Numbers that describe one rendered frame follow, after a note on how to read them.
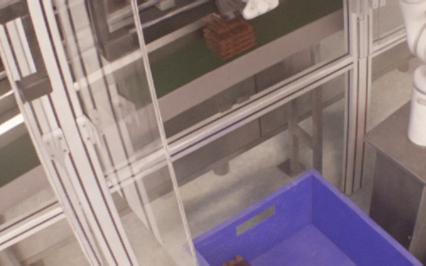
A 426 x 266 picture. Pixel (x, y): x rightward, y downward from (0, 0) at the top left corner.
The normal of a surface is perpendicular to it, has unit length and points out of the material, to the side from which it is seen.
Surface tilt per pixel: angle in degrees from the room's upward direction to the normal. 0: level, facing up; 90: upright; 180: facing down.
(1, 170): 2
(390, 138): 0
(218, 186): 0
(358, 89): 90
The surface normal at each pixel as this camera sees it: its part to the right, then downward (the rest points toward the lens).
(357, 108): 0.54, 0.52
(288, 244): -0.11, -0.74
